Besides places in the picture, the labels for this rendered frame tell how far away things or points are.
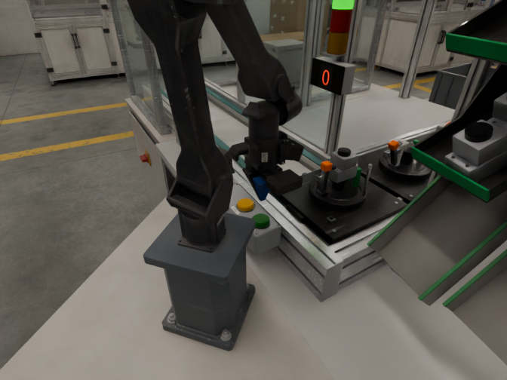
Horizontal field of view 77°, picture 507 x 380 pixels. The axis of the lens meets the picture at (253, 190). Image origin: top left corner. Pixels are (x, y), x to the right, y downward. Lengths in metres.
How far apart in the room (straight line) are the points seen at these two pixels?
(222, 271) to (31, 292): 1.76
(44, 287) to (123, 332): 1.47
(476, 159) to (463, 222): 0.17
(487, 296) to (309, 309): 0.31
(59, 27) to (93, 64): 0.62
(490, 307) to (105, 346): 0.65
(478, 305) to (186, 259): 0.45
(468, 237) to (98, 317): 0.70
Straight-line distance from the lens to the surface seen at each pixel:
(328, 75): 0.91
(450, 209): 0.66
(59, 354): 0.74
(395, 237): 0.66
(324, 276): 0.67
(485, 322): 0.62
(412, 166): 0.99
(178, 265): 0.52
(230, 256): 0.52
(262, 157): 0.61
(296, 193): 0.82
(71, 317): 0.79
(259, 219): 0.73
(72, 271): 2.18
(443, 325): 0.78
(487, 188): 0.50
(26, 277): 2.28
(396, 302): 0.77
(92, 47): 5.84
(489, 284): 0.63
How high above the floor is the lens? 1.43
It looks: 34 degrees down
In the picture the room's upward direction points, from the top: straight up
